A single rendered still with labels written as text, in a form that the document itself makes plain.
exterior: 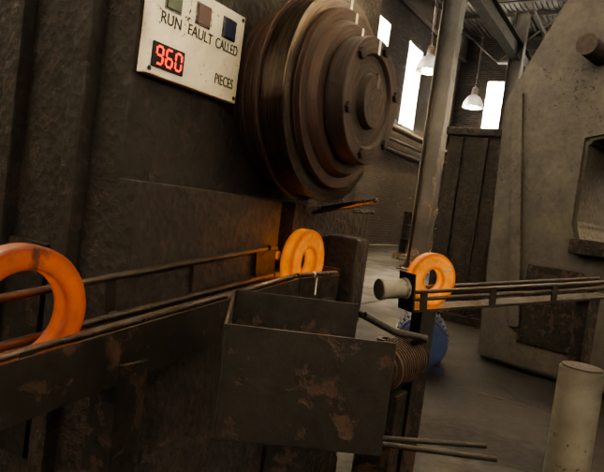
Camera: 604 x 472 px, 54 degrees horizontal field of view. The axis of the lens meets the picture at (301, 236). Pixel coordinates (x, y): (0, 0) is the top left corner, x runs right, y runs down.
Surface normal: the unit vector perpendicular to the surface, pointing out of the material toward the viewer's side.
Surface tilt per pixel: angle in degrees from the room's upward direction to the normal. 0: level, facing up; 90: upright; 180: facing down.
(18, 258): 90
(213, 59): 90
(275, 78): 91
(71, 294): 90
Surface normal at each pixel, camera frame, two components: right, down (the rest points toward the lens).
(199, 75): 0.85, 0.14
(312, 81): -0.07, 0.02
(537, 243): -0.70, -0.06
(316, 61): -0.03, -0.19
